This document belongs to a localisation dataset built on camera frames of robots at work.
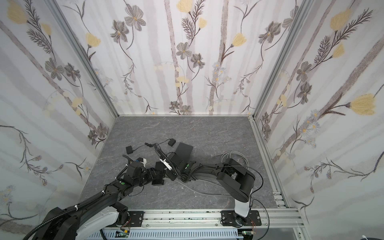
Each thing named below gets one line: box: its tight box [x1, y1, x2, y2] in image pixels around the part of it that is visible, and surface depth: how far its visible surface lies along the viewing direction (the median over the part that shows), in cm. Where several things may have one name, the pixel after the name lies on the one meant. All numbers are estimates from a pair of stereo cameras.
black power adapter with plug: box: [125, 142, 153, 155], surface depth 103 cm
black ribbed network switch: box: [151, 161, 165, 186], surface depth 85 cm
